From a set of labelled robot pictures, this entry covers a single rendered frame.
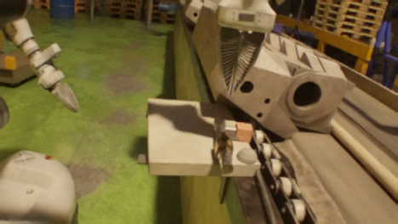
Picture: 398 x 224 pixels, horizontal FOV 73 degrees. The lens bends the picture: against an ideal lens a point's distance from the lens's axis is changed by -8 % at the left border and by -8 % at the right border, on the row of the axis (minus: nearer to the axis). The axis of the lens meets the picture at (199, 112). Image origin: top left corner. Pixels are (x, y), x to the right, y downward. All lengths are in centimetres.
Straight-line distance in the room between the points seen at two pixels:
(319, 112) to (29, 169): 107
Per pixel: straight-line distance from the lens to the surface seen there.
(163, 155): 56
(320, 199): 65
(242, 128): 63
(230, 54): 55
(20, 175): 133
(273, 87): 71
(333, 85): 86
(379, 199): 72
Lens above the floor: 110
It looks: 24 degrees down
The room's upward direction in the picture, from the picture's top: 9 degrees clockwise
